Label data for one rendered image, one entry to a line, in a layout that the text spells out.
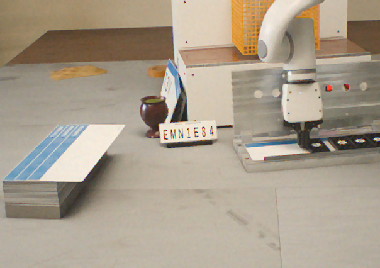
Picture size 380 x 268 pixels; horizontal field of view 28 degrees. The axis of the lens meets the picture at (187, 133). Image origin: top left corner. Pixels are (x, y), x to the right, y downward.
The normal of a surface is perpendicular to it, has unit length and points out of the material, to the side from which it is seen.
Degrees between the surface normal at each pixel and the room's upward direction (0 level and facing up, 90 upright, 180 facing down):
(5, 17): 90
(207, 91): 90
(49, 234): 0
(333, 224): 0
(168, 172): 0
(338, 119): 83
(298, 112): 77
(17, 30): 90
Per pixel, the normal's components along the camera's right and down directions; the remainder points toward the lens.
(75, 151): -0.04, -0.95
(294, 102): 0.02, 0.10
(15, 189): -0.17, 0.33
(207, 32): 0.11, 0.31
